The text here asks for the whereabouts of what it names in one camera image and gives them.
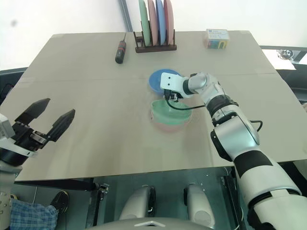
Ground black shoe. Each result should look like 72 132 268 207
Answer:
49 190 70 216

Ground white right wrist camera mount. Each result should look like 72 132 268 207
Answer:
160 72 186 93

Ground green bowl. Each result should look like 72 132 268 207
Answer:
150 99 193 126

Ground grey robot torso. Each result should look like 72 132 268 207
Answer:
83 215 218 230

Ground silver left robot leg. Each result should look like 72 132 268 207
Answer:
118 185 157 220

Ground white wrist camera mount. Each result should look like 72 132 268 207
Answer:
0 113 39 158
160 72 186 93

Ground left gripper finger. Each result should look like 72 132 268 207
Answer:
46 109 76 143
14 98 51 126

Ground grey vertical post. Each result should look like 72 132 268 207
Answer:
118 0 134 33

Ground silver robot leg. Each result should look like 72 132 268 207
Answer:
118 185 157 220
184 184 215 224

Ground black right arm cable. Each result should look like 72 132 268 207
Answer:
166 99 264 133

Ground white perforated object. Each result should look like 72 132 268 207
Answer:
0 191 12 230

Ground blue plaid trouser leg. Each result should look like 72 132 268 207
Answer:
9 198 59 230

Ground deep pink plate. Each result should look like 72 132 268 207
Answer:
163 0 175 45

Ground dark wooden plate rack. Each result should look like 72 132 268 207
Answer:
133 20 177 54

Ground black red screwdriver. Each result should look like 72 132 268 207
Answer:
115 32 128 64

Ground green plate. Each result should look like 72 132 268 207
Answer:
138 0 150 46

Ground light pink plate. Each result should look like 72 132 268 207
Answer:
147 0 158 46

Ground silver right robot leg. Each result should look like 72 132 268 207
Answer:
184 184 215 224

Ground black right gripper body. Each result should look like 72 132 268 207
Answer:
163 88 184 101

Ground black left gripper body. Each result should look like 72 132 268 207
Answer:
11 121 52 153

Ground clear box of cards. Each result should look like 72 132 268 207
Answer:
203 28 232 50

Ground black table frame bar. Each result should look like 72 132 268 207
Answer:
14 177 101 193

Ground pink bowl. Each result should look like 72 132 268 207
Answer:
150 112 191 134

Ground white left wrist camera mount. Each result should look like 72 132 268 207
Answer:
0 113 39 158

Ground blue plate on table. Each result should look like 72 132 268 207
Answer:
148 69 182 96

